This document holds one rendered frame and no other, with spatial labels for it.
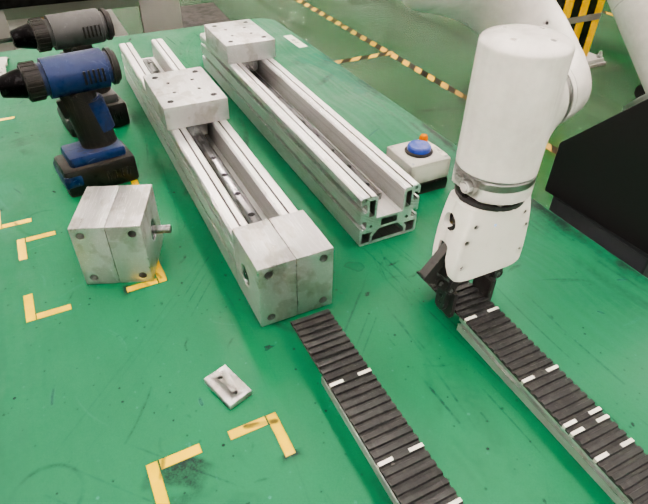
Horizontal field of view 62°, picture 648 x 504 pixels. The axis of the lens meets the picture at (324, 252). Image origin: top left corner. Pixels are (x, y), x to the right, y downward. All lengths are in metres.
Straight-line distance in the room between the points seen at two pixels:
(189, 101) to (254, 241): 0.37
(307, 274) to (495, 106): 0.29
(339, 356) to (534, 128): 0.31
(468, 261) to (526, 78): 0.21
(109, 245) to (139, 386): 0.20
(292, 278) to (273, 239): 0.05
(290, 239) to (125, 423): 0.28
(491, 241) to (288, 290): 0.25
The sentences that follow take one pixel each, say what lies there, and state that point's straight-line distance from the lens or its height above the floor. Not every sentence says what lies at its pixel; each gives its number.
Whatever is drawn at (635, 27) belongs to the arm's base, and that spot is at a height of 1.05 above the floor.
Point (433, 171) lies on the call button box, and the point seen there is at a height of 0.82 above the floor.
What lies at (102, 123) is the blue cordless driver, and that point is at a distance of 0.98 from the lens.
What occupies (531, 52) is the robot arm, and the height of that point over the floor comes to 1.13.
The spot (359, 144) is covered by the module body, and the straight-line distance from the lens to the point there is 0.90.
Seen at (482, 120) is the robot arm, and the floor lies 1.06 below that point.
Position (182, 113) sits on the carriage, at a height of 0.89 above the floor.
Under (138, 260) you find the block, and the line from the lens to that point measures 0.76.
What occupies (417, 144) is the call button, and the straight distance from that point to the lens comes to 0.94.
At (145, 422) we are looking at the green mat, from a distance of 0.63.
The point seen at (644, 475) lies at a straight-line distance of 0.62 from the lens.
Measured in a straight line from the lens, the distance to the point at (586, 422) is 0.63.
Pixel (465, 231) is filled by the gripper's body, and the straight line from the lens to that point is 0.59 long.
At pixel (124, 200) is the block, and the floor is 0.87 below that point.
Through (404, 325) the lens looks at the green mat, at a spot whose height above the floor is 0.78.
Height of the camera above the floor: 1.29
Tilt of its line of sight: 39 degrees down
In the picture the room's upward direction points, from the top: 1 degrees clockwise
